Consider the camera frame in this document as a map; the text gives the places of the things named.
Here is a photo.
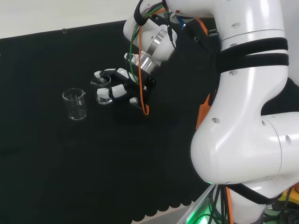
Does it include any orange connector block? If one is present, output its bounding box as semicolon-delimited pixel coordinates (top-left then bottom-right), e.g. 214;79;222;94
195;93;212;129

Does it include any green wrist cable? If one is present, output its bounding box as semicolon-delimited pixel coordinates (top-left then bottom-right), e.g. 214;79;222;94
129;6;164;82

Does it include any orange base cable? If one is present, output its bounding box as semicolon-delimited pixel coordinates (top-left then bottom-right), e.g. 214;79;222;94
225;186;235;224

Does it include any orange wrist cable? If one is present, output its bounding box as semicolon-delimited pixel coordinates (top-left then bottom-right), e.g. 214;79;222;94
137;6;169;116

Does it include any yellow stop button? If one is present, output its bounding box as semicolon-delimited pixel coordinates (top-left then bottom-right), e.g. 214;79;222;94
279;183;299;206

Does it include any black bench cloth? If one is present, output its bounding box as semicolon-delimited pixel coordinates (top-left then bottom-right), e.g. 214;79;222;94
0;17;299;224

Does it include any clear glass beaker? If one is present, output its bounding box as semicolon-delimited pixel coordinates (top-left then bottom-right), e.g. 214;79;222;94
62;88;87;121
90;74;114;105

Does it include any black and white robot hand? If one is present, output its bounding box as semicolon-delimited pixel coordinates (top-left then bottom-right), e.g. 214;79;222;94
94;52;157;111

